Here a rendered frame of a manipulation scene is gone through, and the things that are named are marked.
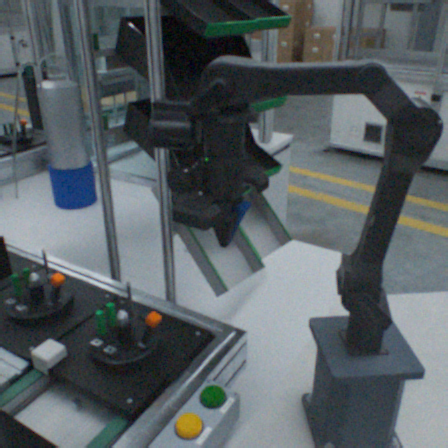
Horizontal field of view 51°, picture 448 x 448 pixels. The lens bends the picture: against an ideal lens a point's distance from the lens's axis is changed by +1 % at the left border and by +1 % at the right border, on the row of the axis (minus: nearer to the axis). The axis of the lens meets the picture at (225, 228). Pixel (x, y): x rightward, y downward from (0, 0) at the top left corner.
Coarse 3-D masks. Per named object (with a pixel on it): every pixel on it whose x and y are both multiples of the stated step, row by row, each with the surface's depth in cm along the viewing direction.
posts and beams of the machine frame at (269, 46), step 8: (272, 0) 214; (264, 32) 222; (272, 32) 220; (264, 40) 223; (272, 40) 222; (264, 48) 225; (272, 48) 224; (264, 56) 226; (272, 56) 226; (264, 112) 239; (264, 120) 240; (264, 128) 242; (264, 136) 244
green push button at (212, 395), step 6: (204, 390) 80; (210, 390) 80; (216, 390) 80; (222, 390) 80; (204, 396) 79; (210, 396) 79; (216, 396) 79; (222, 396) 79; (204, 402) 79; (210, 402) 78; (216, 402) 78
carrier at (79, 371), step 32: (128, 288) 92; (96, 320) 89; (128, 320) 88; (32, 352) 86; (64, 352) 88; (96, 352) 86; (128, 352) 86; (160, 352) 89; (192, 352) 89; (64, 384) 84; (96, 384) 82; (128, 384) 82; (160, 384) 82; (128, 416) 77
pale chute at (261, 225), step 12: (252, 192) 121; (252, 204) 122; (264, 204) 120; (252, 216) 120; (264, 216) 121; (276, 216) 119; (252, 228) 118; (264, 228) 120; (276, 228) 120; (252, 240) 116; (264, 240) 119; (276, 240) 121; (288, 240) 119; (264, 252) 117
